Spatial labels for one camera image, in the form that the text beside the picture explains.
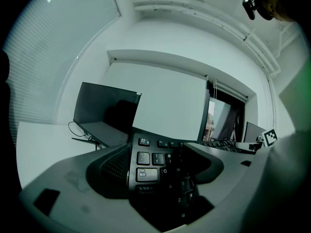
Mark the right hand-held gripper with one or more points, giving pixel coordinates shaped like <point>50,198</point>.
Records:
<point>269,137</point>

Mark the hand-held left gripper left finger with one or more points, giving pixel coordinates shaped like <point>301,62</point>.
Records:
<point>73,178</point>

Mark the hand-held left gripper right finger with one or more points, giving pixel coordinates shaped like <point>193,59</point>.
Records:
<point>233,178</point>

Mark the black keyboard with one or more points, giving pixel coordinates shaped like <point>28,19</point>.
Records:
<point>150,169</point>

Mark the black wide monitor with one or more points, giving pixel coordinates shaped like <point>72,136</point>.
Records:
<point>252,132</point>

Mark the person's grey sweatshirt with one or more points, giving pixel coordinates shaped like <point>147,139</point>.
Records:
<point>291,166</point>

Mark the black-framed window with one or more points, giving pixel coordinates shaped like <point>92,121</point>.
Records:
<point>226,120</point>

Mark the black monitor with sticker corner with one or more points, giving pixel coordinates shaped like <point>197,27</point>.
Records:
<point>97,101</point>

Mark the person's head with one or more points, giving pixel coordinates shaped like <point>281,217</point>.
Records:
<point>277,1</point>

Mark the white ceiling pipes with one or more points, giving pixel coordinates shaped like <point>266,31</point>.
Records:
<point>158,7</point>

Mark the black head-mounted camera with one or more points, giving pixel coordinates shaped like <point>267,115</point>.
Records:
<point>249,8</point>

